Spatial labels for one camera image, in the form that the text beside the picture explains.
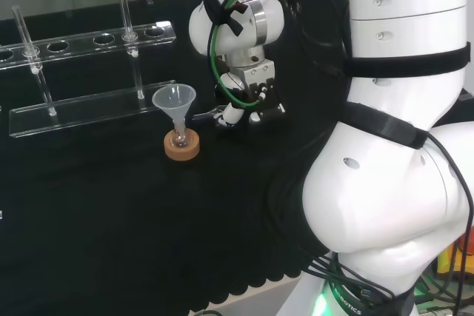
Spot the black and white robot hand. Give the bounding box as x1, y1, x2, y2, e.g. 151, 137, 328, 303
212, 59, 287, 129

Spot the clear glass weighing funnel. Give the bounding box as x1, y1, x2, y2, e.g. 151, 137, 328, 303
191, 106, 227, 122

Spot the translucent plastic funnel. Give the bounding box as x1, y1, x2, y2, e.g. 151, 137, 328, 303
151, 84, 196, 138

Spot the clear acrylic funnel stand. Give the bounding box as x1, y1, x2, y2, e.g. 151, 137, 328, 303
0, 0, 177, 138

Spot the glass round-bottom flask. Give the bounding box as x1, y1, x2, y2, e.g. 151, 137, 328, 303
170, 123, 190, 149

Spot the black bench cloth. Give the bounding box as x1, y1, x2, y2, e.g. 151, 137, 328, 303
0, 0, 351, 316

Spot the yellow stop button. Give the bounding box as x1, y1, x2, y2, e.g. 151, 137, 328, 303
435, 236, 474, 280

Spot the green cable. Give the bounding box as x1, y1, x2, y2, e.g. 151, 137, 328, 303
207, 0, 268, 108

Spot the cork ring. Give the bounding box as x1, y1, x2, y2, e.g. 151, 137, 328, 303
163, 128, 201, 162

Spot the black cable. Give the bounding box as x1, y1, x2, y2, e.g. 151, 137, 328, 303
421, 131, 474, 297

